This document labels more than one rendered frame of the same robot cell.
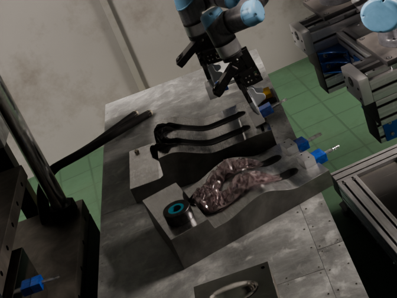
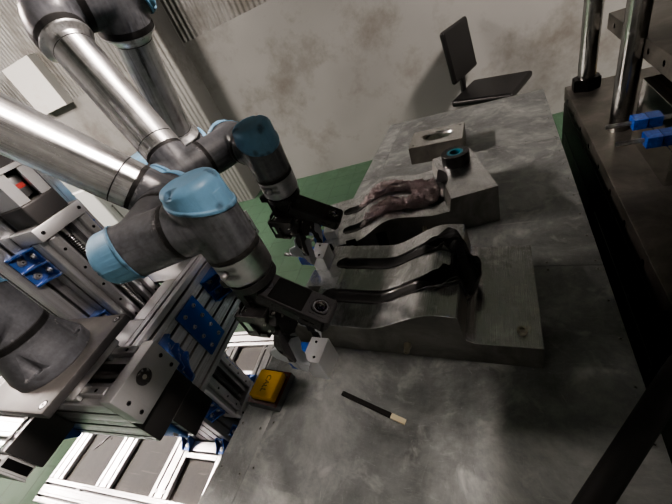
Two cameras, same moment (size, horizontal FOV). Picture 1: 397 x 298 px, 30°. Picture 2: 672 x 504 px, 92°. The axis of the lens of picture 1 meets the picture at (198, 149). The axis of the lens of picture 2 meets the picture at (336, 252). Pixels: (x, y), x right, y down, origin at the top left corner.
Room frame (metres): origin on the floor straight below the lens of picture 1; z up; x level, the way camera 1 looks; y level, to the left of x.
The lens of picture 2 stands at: (2.73, 0.15, 1.40)
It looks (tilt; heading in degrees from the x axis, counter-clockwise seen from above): 35 degrees down; 209
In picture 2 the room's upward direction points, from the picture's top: 25 degrees counter-clockwise
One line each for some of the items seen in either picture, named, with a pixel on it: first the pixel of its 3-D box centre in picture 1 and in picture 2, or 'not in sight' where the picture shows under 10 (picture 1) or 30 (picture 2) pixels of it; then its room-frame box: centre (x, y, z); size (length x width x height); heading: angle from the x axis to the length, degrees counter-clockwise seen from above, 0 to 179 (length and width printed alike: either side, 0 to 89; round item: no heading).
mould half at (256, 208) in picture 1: (236, 193); (400, 204); (1.86, -0.05, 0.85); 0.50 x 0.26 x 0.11; 102
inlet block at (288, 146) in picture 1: (303, 143); (318, 238); (1.98, -0.31, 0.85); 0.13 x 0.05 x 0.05; 102
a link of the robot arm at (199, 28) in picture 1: (195, 27); (241, 262); (2.45, -0.15, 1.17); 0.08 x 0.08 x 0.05
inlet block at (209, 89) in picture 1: (224, 84); (298, 355); (2.44, -0.17, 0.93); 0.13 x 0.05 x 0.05; 84
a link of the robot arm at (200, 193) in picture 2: (188, 6); (209, 217); (2.44, -0.15, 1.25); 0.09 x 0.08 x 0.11; 113
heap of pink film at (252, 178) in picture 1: (231, 180); (396, 194); (1.87, -0.06, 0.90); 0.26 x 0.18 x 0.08; 102
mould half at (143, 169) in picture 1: (197, 142); (406, 286); (2.22, 0.00, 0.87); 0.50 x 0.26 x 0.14; 84
